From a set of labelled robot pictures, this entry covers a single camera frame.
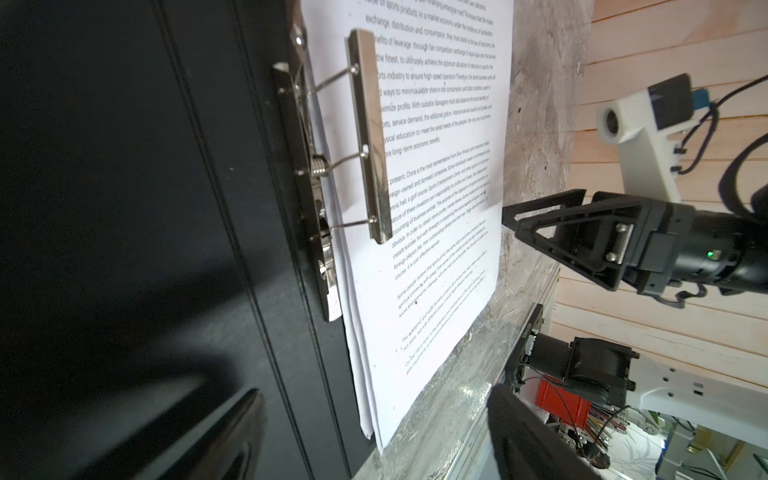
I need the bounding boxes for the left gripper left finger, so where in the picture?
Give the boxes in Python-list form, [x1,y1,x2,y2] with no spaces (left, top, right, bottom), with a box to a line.
[89,388,267,480]

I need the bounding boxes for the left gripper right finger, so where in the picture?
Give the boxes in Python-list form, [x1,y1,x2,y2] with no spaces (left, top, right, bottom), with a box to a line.
[487,384,599,480]

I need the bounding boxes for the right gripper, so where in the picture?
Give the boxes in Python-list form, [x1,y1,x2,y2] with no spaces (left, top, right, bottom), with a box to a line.
[501,189,767,297]

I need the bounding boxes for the printed paper sheet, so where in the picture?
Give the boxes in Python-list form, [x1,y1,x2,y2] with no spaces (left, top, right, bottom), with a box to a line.
[302,1,514,449]

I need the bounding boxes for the blue folder black inside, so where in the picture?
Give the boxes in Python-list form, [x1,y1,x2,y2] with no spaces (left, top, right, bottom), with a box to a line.
[1,1,375,479]

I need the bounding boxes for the white paper sheets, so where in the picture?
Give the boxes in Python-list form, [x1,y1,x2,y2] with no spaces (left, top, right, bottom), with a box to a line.
[332,234,378,440]

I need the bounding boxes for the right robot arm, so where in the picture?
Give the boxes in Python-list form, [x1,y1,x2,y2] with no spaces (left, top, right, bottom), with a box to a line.
[502,151,767,440]

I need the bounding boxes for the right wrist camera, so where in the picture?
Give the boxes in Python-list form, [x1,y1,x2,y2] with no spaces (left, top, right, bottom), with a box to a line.
[596,73,710,203]

